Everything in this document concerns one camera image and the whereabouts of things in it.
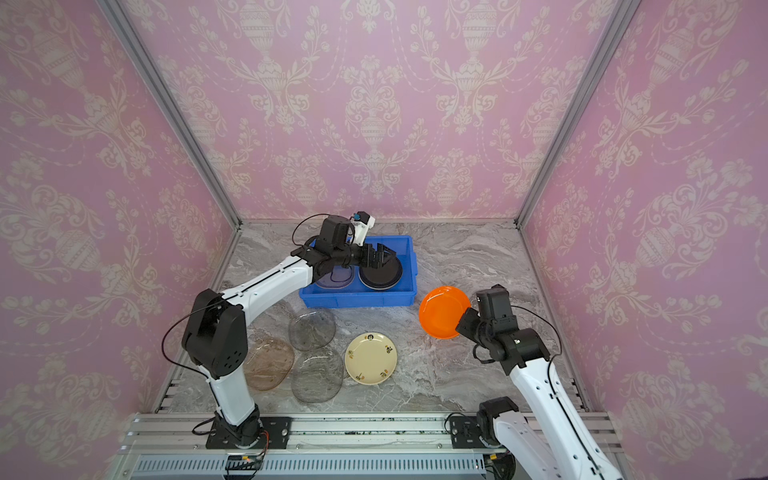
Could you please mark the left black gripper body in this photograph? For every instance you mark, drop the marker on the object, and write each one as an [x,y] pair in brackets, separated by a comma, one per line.
[348,255]

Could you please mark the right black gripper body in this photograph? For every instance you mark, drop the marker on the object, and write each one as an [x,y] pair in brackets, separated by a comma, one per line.
[473,327]

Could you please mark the black round plate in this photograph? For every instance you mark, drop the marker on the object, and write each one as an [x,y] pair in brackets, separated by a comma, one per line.
[384,277]

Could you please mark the brown glass plate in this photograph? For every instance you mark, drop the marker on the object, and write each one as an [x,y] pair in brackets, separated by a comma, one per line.
[268,363]
[339,278]

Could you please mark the orange round plate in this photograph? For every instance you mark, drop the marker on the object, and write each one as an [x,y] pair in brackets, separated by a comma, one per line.
[441,310]

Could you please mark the cream plate with flowers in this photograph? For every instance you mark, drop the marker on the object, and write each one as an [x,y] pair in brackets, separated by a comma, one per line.
[371,358]

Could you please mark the grey glass plate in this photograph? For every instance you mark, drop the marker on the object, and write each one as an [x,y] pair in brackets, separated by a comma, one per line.
[312,329]
[318,375]

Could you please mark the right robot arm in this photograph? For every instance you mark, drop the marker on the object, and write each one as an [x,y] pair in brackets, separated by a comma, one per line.
[564,448]

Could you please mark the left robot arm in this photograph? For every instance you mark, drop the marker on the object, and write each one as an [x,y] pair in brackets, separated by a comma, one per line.
[215,337]

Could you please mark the blue plastic bin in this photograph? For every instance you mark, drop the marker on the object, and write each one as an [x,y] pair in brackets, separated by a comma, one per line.
[357,295]

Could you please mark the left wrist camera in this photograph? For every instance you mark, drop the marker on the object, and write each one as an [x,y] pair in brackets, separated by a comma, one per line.
[361,222]

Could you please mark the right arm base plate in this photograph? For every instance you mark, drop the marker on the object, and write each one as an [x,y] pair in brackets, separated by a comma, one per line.
[465,432]

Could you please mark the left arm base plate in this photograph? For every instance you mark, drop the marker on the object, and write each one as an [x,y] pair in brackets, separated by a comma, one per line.
[271,433]

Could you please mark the aluminium front rail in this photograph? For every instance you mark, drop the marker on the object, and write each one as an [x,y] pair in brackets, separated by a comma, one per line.
[328,446]

